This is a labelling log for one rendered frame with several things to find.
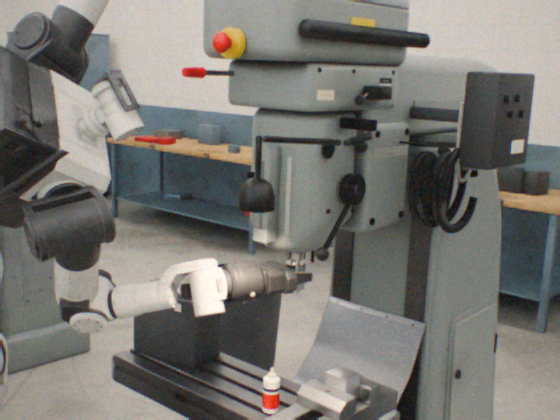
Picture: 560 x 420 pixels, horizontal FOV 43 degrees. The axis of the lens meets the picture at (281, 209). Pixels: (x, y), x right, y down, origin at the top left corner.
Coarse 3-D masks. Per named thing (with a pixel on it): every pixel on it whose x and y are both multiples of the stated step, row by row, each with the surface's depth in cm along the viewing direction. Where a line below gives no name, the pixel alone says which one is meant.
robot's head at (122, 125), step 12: (108, 84) 139; (120, 84) 142; (96, 96) 141; (108, 96) 139; (96, 108) 143; (108, 108) 139; (120, 108) 139; (96, 120) 141; (108, 120) 139; (120, 120) 138; (132, 120) 139; (96, 132) 142; (108, 132) 145; (120, 132) 139; (132, 132) 142
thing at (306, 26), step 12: (300, 24) 132; (312, 24) 131; (324, 24) 134; (336, 24) 137; (348, 24) 141; (312, 36) 132; (324, 36) 134; (336, 36) 137; (348, 36) 140; (360, 36) 143; (372, 36) 146; (384, 36) 149; (396, 36) 153; (408, 36) 157; (420, 36) 161
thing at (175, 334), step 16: (192, 304) 188; (144, 320) 198; (160, 320) 195; (176, 320) 192; (192, 320) 189; (208, 320) 194; (144, 336) 199; (160, 336) 196; (176, 336) 193; (192, 336) 190; (208, 336) 195; (144, 352) 200; (160, 352) 196; (176, 352) 193; (192, 352) 190; (208, 352) 196
